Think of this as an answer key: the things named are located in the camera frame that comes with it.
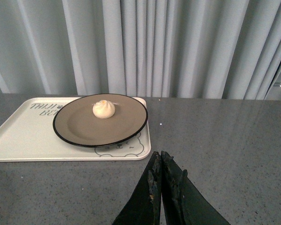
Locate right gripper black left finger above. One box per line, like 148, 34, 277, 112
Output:
113, 152, 162, 225

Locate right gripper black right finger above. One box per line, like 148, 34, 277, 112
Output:
161, 151, 229, 225

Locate white steamed bun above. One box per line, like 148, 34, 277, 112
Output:
92, 100, 116, 119

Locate brown plate with black rim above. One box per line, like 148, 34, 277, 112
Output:
53, 94, 148, 148

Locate cream bear print tray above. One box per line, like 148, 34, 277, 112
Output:
0, 97, 151, 162

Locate grey pleated curtain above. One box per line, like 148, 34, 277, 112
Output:
0, 0, 281, 100

